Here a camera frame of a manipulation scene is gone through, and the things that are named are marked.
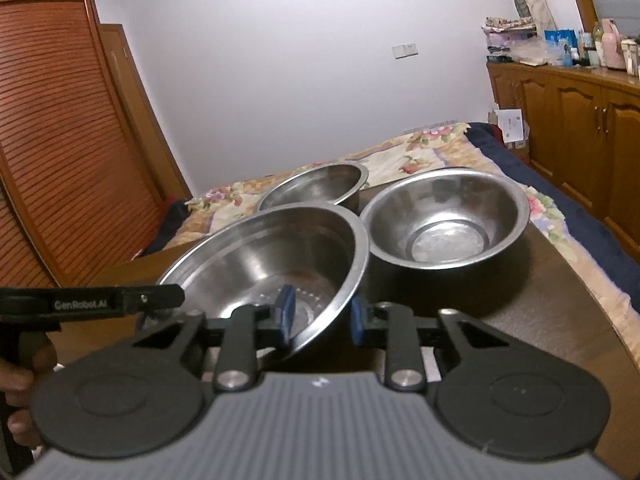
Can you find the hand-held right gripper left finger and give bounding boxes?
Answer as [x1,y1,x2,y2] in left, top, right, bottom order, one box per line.
[131,285,297,393]

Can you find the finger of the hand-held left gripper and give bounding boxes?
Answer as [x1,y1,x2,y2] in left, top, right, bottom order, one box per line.
[125,283,186,313]

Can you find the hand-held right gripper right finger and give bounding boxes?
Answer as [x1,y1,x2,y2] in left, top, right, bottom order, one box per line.
[350,299,512,392]

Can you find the large stainless steel bowl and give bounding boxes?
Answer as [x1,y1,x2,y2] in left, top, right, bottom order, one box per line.
[157,204,371,363]

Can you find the small rounded steel bowl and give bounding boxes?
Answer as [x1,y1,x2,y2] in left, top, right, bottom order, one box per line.
[359,169,531,281]

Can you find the deep straight-sided steel bowl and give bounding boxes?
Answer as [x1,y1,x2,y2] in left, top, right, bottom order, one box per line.
[255,162,370,213]

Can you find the person's left hand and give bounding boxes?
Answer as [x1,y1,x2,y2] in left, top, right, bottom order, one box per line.
[0,332,60,448]

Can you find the louvered wooden wardrobe door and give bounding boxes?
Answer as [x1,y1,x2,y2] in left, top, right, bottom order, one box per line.
[0,0,176,288]
[0,175,56,288]

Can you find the dark garment with red trim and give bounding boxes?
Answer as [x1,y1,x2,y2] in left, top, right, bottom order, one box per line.
[142,197,193,256]

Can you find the floral blanket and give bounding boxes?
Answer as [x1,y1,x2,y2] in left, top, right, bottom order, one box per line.
[185,122,640,316]

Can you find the plain wooden wardrobe panel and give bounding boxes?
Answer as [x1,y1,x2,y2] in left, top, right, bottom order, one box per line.
[97,24,193,201]

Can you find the navy blue blanket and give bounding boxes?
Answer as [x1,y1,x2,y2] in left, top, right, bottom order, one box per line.
[467,121,640,311]

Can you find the white paper card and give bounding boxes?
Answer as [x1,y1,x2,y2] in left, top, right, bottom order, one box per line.
[500,109,525,143]

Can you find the wooden cabinet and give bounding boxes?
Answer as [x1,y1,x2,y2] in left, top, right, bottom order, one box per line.
[486,60,640,261]

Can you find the clear plastic bag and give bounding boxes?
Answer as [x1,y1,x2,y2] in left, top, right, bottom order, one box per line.
[510,40,551,66]

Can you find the blue box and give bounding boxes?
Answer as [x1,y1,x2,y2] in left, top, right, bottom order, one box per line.
[544,28,576,66]

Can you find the pink thermos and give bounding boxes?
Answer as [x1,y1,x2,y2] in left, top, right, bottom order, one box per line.
[600,19,623,68]

